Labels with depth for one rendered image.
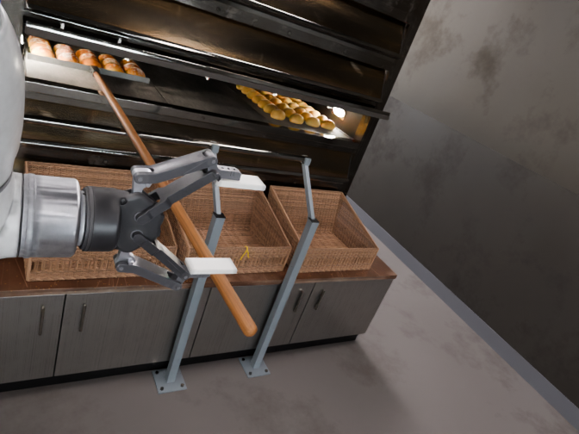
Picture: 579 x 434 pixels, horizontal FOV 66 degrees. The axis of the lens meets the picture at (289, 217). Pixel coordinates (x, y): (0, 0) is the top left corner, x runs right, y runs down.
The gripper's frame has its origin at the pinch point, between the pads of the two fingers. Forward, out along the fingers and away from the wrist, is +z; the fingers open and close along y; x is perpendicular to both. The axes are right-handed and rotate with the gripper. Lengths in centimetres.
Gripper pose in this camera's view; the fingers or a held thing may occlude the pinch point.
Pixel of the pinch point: (239, 226)
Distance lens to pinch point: 62.1
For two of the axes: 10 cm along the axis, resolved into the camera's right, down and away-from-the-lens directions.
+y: -3.2, 8.5, 4.1
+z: 8.3, 0.6, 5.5
